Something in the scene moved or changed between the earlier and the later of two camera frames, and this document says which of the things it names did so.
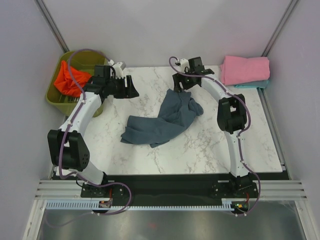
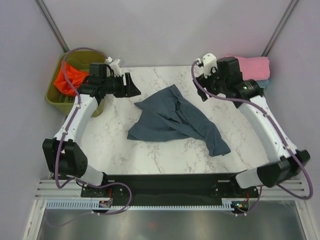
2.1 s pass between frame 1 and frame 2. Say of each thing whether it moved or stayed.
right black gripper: moved
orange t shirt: stayed
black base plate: stayed
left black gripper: stayed
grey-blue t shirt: moved
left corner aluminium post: stayed
